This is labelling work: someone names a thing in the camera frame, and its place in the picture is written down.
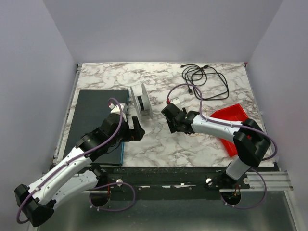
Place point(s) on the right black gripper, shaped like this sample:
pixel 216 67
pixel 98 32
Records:
pixel 172 118

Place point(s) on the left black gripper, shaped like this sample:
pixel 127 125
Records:
pixel 131 130

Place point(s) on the grey cable spool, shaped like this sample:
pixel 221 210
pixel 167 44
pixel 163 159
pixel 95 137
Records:
pixel 141 104

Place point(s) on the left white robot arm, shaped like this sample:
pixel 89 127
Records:
pixel 37 201

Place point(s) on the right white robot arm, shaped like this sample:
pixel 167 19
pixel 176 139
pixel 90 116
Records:
pixel 250 141

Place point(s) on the black flat box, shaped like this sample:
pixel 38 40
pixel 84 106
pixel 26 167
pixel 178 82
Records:
pixel 90 111

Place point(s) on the red plastic tray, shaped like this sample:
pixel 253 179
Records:
pixel 232 113

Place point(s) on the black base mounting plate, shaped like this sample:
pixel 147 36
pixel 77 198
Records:
pixel 163 183

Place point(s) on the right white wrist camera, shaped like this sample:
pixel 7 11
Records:
pixel 174 101

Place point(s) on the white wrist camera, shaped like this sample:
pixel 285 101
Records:
pixel 174 101
pixel 117 108

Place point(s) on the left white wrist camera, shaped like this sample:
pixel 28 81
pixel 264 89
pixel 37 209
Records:
pixel 117 108

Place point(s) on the aluminium rail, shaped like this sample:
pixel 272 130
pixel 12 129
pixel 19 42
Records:
pixel 275 181

